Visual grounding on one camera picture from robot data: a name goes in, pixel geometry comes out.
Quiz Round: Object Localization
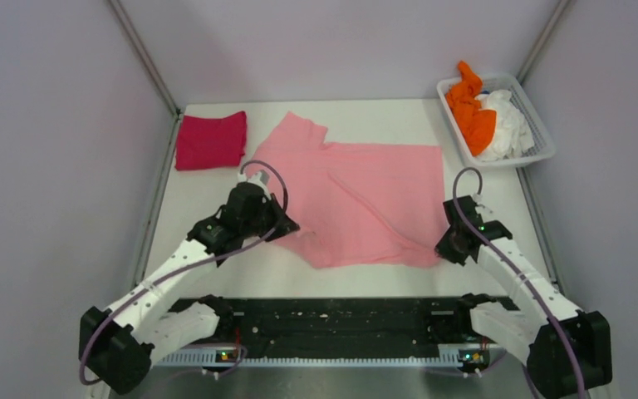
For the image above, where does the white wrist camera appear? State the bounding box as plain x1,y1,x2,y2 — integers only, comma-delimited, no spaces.
237,170,271,197
471,193,494,219

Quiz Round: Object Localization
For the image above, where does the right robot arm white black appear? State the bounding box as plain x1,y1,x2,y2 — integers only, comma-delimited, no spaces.
435,196,613,398

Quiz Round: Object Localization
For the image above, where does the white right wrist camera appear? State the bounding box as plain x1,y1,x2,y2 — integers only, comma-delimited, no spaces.
471,193,494,219

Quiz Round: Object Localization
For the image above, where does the folded red t shirt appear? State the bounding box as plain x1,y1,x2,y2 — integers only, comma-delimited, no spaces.
174,111,248,171

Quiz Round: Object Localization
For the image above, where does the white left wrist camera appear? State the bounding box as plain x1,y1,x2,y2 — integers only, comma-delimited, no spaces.
237,170,271,197

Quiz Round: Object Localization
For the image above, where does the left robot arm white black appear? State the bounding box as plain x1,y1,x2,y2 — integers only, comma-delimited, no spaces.
78,175,299,394

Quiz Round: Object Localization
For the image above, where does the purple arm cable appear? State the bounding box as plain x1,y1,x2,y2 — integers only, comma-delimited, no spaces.
78,160,291,387
451,167,587,399

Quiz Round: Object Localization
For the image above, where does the pink t shirt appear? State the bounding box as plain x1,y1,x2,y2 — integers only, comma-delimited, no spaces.
246,112,448,268

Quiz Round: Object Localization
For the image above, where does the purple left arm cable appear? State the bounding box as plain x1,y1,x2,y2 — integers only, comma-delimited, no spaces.
78,160,291,387

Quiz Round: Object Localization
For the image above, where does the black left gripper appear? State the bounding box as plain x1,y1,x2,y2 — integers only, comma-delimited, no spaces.
242,193,299,242

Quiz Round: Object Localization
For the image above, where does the orange t shirt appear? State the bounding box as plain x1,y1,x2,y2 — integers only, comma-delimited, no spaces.
445,61,497,156

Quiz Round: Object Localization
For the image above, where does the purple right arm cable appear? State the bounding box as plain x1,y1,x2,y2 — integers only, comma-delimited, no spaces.
451,167,587,399

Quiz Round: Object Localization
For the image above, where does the white plastic basket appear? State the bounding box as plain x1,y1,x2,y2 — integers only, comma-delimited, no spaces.
436,72,556,170

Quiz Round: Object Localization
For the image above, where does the aluminium front rail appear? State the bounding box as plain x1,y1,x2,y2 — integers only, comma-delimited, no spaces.
156,344,498,368

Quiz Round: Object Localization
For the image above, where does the white t shirt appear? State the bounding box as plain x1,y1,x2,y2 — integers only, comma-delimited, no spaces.
476,90,535,162

